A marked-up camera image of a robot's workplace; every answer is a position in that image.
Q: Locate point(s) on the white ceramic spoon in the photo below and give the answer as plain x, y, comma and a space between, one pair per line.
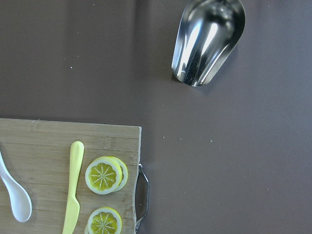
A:
20, 201

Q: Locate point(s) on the yellow plastic knife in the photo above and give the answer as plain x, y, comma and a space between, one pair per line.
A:
73, 206

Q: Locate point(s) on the steel scoop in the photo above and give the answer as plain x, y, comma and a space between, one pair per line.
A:
208, 32

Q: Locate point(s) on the stacked lemon slices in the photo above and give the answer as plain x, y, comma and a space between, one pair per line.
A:
104, 220

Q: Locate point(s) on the bamboo cutting board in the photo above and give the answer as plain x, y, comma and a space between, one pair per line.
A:
37, 155

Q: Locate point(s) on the lemon slice near handle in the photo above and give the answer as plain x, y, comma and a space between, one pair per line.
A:
106, 174

